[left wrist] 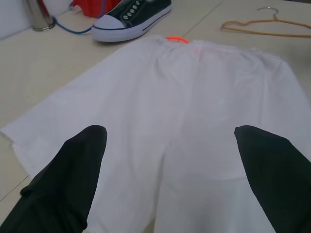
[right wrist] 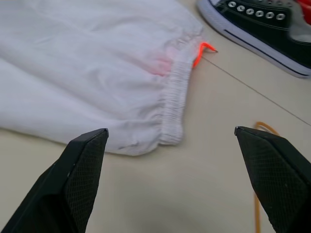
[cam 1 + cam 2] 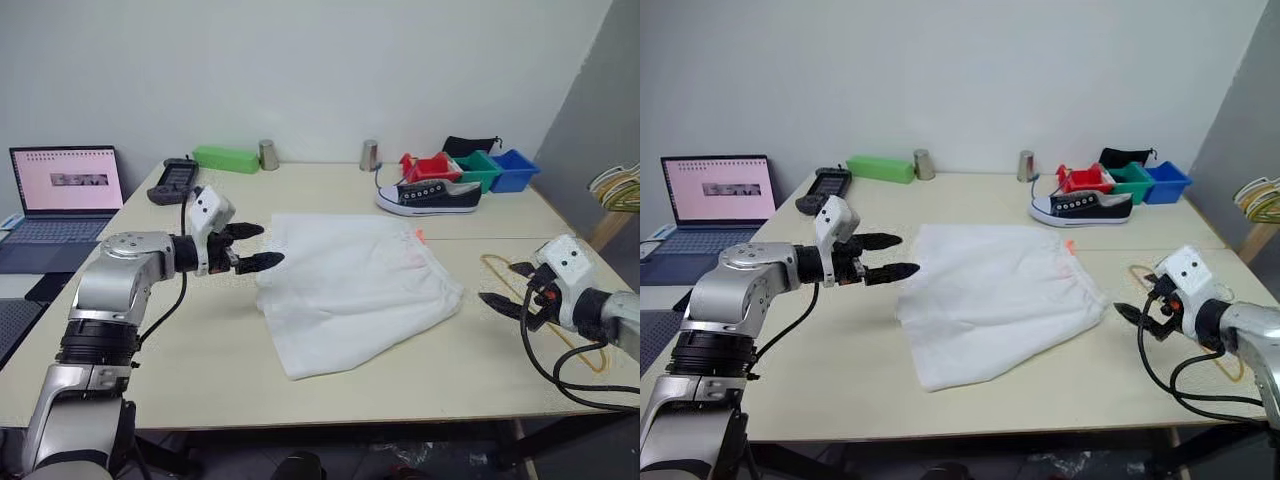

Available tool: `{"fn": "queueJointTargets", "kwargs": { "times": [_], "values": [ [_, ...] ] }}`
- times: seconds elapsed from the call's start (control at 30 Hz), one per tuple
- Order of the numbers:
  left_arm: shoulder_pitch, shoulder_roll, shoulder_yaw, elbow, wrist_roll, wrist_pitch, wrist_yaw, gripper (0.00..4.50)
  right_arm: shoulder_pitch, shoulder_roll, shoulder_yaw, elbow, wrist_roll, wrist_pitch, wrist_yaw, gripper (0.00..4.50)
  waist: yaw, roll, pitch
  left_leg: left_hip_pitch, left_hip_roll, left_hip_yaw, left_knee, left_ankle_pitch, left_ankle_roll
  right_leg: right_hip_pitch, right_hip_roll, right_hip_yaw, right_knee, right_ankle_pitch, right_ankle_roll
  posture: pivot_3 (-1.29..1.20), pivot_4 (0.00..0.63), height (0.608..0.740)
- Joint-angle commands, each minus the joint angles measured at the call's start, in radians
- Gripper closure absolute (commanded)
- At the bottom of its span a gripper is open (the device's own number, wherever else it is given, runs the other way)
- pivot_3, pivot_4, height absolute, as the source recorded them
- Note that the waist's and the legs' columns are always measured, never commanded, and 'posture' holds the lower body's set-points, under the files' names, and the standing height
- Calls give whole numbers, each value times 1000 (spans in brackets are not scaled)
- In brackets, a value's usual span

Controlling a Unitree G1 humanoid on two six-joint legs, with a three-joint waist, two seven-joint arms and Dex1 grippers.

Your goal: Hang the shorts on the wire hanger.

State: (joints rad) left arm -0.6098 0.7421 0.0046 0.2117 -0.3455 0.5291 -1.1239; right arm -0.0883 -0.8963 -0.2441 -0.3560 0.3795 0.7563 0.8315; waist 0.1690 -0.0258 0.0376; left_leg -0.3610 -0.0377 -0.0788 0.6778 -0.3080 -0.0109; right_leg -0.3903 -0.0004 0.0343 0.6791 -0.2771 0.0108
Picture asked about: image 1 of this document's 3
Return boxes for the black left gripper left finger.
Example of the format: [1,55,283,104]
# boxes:
[0,124,108,233]

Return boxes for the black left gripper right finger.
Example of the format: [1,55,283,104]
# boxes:
[234,125,311,233]

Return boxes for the white shorts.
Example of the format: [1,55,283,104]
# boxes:
[0,34,311,233]

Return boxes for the orange plastic hanger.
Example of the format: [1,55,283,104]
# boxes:
[166,36,190,45]

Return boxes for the dark canvas sneaker white toe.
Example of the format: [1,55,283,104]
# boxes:
[91,0,173,43]

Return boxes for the red plastic container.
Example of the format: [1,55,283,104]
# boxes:
[40,0,118,19]

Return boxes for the tan wire hanger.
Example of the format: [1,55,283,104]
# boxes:
[220,6,311,38]

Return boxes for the blue cable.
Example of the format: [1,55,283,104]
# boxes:
[50,0,108,35]

